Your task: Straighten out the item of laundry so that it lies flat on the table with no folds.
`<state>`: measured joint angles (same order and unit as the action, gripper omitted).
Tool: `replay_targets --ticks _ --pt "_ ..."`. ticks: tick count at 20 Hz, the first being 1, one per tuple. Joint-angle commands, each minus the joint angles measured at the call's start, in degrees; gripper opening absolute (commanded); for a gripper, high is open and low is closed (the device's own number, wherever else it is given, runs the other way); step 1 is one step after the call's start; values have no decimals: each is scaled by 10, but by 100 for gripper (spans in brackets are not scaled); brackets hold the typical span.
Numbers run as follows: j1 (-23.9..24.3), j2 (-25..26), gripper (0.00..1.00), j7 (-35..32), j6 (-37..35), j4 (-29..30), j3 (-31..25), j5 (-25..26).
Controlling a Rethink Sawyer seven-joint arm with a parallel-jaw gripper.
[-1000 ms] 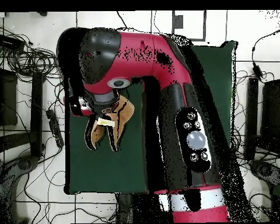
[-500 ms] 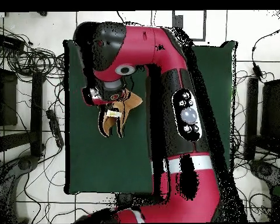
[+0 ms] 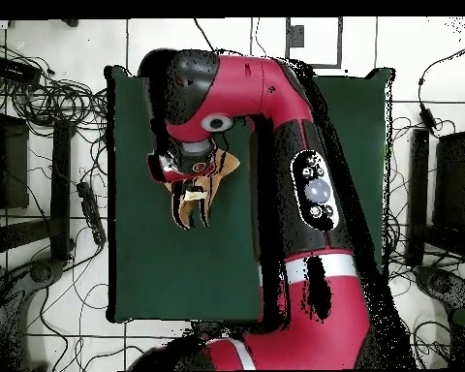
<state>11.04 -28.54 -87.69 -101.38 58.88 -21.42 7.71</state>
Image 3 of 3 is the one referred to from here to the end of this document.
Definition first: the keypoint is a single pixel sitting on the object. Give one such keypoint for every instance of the tan terry towel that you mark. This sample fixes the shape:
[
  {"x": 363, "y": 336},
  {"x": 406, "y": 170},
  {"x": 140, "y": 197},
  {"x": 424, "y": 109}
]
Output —
[{"x": 213, "y": 182}]

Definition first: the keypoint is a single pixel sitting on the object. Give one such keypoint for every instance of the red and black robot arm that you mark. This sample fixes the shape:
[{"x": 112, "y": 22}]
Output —
[{"x": 294, "y": 193}]

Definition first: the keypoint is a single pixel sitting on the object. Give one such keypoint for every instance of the black flat box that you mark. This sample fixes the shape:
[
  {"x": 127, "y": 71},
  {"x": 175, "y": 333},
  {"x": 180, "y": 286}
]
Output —
[{"x": 15, "y": 71}]

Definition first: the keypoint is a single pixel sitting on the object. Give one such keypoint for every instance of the black power strip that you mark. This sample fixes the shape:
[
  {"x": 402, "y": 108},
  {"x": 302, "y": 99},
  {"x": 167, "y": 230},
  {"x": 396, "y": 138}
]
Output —
[{"x": 91, "y": 213}]

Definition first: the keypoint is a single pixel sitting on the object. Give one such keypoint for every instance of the dark green table cloth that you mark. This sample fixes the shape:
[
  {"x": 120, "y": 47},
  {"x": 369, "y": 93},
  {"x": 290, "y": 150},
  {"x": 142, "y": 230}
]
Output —
[{"x": 170, "y": 271}]

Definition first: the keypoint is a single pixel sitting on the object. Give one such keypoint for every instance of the grey stand base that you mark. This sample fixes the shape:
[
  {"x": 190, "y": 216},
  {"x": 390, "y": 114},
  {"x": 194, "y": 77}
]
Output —
[
  {"x": 42, "y": 271},
  {"x": 438, "y": 283}
]

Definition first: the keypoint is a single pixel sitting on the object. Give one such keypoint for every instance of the black power adapter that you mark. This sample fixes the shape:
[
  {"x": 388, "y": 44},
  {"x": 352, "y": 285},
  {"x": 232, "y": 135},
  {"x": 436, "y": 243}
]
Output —
[{"x": 427, "y": 118}]

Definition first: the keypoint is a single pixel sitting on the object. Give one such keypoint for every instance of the black metal frame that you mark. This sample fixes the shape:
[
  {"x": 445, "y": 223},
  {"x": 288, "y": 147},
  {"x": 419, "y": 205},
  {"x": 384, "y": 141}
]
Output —
[
  {"x": 60, "y": 174},
  {"x": 418, "y": 193}
]

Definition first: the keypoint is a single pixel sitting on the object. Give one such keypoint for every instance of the grey square floor frame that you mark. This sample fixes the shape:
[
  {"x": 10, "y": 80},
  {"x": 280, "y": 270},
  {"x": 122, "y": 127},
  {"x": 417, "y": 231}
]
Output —
[{"x": 339, "y": 42}]

